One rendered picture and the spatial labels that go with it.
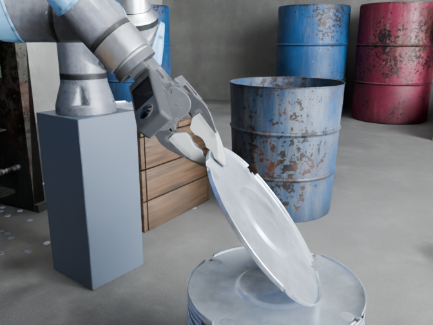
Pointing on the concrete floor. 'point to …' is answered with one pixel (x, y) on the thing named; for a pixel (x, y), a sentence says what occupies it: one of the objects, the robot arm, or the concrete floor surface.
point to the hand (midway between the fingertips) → (216, 162)
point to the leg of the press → (19, 131)
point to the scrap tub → (289, 137)
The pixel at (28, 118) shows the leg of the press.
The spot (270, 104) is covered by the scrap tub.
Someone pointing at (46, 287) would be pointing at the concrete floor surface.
